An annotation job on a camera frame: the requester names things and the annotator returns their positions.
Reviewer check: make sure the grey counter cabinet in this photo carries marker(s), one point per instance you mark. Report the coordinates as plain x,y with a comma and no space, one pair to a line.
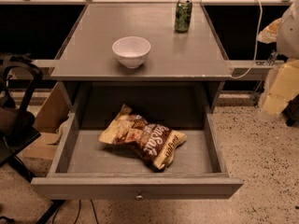
192,56

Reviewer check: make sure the white bowl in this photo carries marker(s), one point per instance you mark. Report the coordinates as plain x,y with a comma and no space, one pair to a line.
131,51

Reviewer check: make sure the cardboard box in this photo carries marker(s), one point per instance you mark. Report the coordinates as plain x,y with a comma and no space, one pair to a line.
50,121

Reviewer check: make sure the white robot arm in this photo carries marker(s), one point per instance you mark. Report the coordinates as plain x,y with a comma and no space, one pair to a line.
282,81

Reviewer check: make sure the grey open drawer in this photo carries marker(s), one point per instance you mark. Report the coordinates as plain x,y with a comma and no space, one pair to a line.
84,168

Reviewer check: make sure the black chair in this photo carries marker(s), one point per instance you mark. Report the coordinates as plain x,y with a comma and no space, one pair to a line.
16,123

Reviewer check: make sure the metal drawer knob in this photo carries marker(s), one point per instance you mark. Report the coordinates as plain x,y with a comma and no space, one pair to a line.
139,196

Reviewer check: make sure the metal diagonal brace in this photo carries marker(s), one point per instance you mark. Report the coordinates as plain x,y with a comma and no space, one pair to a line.
255,95

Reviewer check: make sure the brown chip bag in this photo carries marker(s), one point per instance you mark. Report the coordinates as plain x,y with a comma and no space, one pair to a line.
153,143

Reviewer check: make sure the green soda can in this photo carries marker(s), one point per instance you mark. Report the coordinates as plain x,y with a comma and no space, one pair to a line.
183,16

